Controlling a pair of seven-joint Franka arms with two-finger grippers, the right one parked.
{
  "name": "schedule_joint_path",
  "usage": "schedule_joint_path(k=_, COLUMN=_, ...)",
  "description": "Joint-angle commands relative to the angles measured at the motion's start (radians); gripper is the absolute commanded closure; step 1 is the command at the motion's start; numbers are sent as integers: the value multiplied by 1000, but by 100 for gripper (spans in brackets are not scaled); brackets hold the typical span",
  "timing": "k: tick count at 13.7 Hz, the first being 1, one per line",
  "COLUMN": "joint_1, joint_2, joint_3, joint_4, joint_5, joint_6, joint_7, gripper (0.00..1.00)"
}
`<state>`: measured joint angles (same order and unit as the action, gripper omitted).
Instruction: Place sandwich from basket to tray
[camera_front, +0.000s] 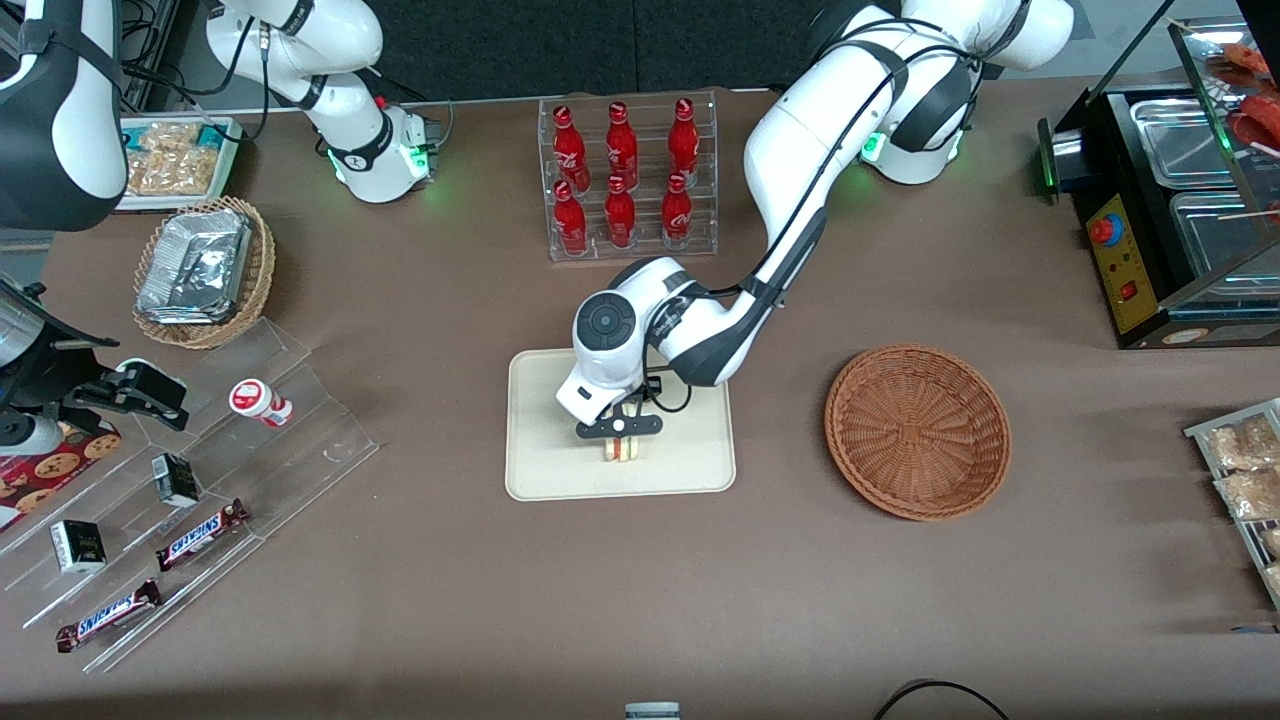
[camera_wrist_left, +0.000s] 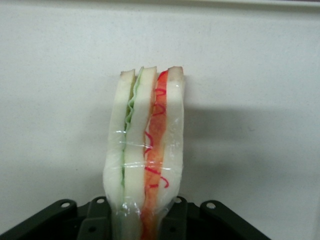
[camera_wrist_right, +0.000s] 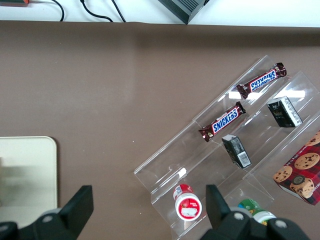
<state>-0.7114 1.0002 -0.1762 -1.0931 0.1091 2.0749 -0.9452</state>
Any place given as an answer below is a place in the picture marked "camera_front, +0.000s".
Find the small black carton box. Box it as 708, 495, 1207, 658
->
151, 452, 201, 508
50, 520, 107, 574

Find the empty brown wicker basket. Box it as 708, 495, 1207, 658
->
824, 344, 1013, 522

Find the black curved cable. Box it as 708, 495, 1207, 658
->
871, 679, 1013, 720

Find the white tray of snack packs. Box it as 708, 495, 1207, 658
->
117, 115, 247, 214

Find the red cola bottle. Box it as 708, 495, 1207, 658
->
605, 101, 641, 191
552, 104, 591, 193
668, 97, 700, 187
660, 173, 694, 250
603, 176, 638, 250
553, 180, 590, 257

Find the cream rectangular tray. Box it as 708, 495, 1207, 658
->
505, 347, 737, 502

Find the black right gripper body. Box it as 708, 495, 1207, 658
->
0, 280, 121, 413

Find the red plaid cookie box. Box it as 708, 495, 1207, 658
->
0, 420, 123, 533

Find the Snickers chocolate bar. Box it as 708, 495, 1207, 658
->
155, 498, 250, 573
55, 579, 163, 654

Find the grey tray of snack packs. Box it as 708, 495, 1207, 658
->
1184, 397, 1280, 613

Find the clear acrylic tiered display stand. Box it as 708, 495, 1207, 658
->
0, 317, 380, 674

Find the light wicker basket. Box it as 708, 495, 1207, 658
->
132, 195, 277, 351

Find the red-capped white small bottle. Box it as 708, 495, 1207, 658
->
228, 378, 294, 429

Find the steel food pan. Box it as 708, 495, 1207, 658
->
1168, 190, 1280, 283
1128, 97, 1245, 191

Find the silver foil container stack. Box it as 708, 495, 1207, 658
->
136, 207, 253, 327

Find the clear acrylic bottle rack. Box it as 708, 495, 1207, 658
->
537, 89, 721, 264

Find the black glass warming display case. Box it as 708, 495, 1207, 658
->
1036, 0, 1280, 351

